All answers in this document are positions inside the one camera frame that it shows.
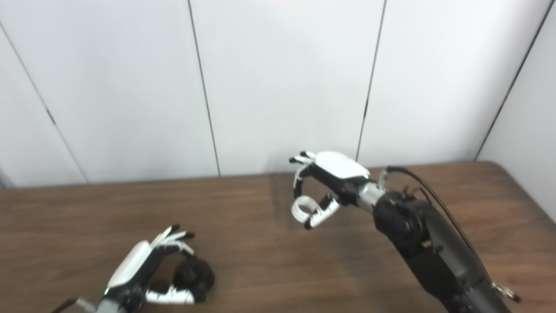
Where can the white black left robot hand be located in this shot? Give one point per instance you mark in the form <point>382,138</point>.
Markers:
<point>132,263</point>

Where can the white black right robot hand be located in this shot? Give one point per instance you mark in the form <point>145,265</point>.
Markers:
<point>341,167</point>

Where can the round black part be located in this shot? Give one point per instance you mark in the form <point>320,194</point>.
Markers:
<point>197,276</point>

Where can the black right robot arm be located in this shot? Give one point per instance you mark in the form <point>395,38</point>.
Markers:
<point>434,252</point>

